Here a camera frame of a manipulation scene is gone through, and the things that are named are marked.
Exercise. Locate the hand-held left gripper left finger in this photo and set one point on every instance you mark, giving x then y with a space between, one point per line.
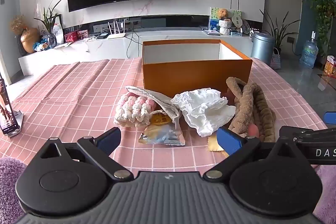
109 138

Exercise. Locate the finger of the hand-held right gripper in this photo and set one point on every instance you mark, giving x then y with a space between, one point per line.
287 132
330 117

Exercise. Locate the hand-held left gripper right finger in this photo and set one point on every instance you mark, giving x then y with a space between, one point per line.
229 142

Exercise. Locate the yellow zigzag-edged cloth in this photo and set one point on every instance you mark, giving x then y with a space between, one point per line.
214 145

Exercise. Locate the pink ball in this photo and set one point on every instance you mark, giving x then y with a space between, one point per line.
253 130

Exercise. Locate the pink white crochet pouch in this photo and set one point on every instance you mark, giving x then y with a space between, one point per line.
131 111

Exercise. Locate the brown plush toy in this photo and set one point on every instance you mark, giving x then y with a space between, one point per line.
246 106

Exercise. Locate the white cloth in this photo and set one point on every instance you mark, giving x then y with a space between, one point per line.
202 108

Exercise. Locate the small yellow packet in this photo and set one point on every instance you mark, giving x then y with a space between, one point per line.
160 119

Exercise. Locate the silver yellow packet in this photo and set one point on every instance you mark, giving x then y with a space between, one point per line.
165 136

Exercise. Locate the orange cardboard box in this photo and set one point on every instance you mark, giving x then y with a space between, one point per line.
194 77

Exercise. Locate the red patterned gift bag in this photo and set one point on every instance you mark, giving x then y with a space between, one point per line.
330 67

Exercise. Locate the blue water bottle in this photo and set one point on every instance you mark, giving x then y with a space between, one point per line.
309 53

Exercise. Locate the woven basket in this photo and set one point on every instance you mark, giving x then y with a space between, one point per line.
275 60

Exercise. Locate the silver trash can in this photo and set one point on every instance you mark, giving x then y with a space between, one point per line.
262 48

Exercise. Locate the white television cabinet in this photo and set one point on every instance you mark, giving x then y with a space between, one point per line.
105 50

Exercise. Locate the long-leaved potted plant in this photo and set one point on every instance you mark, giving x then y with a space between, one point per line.
278 32

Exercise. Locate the tall leafy vine plant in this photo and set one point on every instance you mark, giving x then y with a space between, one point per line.
324 16

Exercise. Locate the black set-top device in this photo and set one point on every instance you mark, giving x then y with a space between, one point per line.
103 35

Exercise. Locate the white router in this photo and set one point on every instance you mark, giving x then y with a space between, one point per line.
115 35

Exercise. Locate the white paper sheets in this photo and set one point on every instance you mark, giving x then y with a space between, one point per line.
63 45

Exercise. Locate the smartphone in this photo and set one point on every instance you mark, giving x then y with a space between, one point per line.
8 111

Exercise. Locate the red box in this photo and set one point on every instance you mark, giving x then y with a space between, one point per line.
82 35
71 37

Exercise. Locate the purple fuzzy rug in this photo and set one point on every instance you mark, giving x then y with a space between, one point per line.
10 187

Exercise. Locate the white ruffled pot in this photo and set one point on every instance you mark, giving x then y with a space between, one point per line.
225 23
225 31

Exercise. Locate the stacked flat books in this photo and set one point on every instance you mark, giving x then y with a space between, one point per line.
211 32

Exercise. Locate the decorative plate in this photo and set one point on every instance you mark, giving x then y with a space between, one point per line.
246 27

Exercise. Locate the green plant in glass vase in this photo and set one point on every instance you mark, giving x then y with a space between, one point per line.
51 39

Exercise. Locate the blue snack bag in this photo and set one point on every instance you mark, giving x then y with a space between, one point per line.
40 45

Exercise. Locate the round white paper fan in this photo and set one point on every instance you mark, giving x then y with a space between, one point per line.
236 23

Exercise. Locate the green blue painting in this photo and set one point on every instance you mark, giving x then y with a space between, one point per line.
213 22

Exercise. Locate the gold vase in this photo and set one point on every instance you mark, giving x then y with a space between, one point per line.
30 40

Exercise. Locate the brown teddy bear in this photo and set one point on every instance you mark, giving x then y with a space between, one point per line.
222 13

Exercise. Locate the green white card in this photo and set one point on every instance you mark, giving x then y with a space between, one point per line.
237 12

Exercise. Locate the dried flower bunch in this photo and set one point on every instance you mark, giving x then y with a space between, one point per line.
17 24

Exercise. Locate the wall outlet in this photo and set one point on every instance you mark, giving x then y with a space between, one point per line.
290 39

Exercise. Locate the black picture frame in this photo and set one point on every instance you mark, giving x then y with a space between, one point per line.
58 29

